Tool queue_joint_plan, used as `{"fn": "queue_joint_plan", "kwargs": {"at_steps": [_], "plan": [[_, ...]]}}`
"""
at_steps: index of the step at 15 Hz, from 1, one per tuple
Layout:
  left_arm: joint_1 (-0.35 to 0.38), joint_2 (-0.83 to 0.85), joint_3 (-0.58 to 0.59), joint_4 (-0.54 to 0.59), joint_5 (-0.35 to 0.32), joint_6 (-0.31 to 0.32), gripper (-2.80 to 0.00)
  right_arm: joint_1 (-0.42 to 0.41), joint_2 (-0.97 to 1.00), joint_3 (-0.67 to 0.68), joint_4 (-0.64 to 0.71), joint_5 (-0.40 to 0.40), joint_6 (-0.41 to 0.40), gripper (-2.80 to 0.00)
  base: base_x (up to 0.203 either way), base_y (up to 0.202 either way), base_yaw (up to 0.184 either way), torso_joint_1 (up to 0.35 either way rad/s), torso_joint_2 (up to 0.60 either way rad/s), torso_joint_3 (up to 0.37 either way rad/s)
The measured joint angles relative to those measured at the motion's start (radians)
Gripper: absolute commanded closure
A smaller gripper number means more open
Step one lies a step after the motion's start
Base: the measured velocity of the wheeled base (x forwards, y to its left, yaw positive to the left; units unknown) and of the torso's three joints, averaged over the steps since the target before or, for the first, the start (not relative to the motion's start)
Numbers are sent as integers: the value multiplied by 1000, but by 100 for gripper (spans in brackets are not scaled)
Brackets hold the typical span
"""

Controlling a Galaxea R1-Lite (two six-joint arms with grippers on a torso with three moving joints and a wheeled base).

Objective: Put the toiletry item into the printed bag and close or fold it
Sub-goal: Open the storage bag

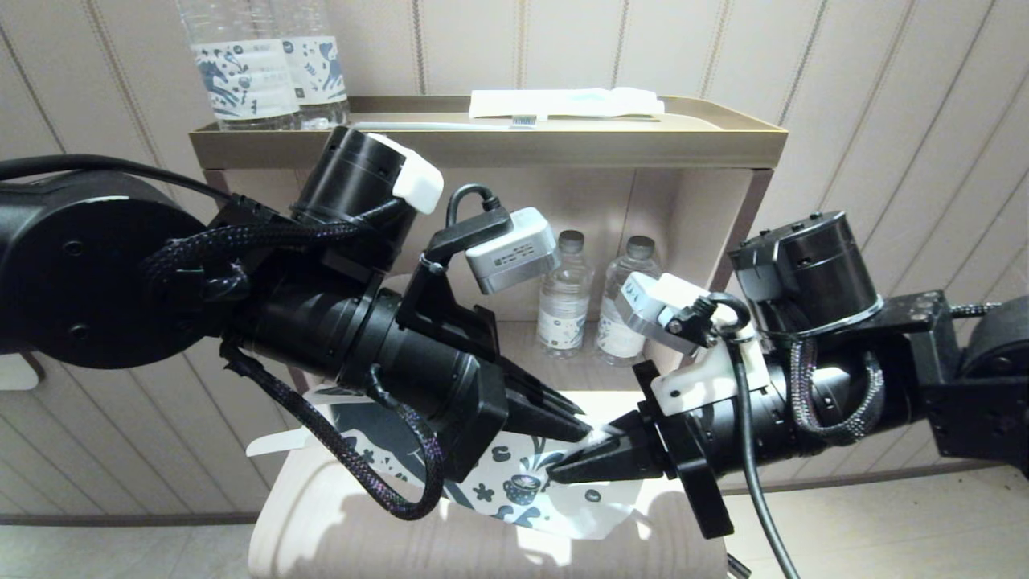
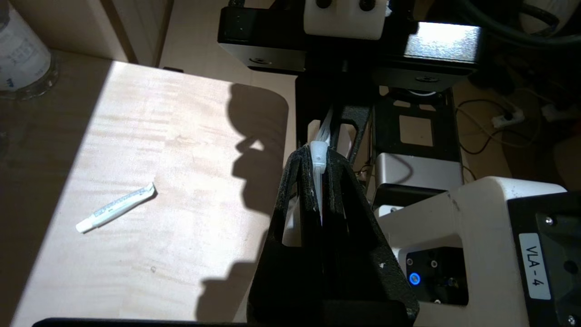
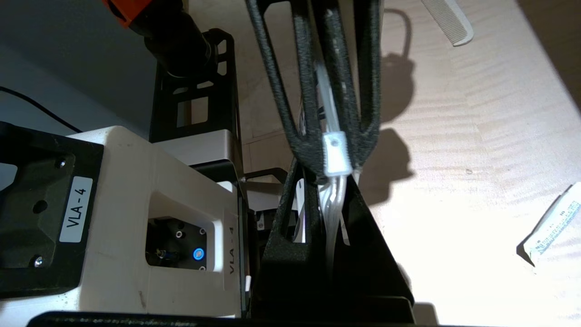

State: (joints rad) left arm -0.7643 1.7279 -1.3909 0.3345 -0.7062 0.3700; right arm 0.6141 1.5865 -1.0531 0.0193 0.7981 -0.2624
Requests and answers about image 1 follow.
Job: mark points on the light blue toothbrush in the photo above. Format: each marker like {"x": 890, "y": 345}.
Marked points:
{"x": 482, "y": 125}

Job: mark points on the large clear water bottle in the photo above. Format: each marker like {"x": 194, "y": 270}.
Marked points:
{"x": 321, "y": 68}
{"x": 241, "y": 80}

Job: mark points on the brown open shelf unit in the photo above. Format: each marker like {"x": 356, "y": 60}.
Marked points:
{"x": 603, "y": 149}

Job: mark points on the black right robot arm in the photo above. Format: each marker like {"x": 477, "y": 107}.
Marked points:
{"x": 973, "y": 402}

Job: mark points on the white wall mounted object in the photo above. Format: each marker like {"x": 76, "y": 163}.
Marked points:
{"x": 20, "y": 378}

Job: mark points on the white wrapped toothbrush packet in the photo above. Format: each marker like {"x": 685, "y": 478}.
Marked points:
{"x": 563, "y": 103}

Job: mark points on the black table knob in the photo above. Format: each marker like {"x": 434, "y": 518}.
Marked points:
{"x": 738, "y": 569}

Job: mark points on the small clear water bottle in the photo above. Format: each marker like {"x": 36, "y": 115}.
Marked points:
{"x": 567, "y": 314}
{"x": 635, "y": 257}

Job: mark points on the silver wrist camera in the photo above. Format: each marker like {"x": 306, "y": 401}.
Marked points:
{"x": 514, "y": 253}
{"x": 651, "y": 301}

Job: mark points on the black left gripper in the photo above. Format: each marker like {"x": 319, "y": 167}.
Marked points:
{"x": 434, "y": 386}

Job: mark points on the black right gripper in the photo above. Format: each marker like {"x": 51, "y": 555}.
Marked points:
{"x": 756, "y": 426}

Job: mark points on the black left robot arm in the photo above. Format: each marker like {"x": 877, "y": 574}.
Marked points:
{"x": 72, "y": 273}

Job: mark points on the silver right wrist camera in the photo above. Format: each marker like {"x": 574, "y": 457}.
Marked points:
{"x": 651, "y": 301}

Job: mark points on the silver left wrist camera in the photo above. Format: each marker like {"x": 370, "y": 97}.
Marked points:
{"x": 514, "y": 253}

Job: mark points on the blue horse print bag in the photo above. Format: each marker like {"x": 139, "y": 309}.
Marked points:
{"x": 563, "y": 507}

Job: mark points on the white plastic comb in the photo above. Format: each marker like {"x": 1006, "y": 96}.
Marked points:
{"x": 277, "y": 442}

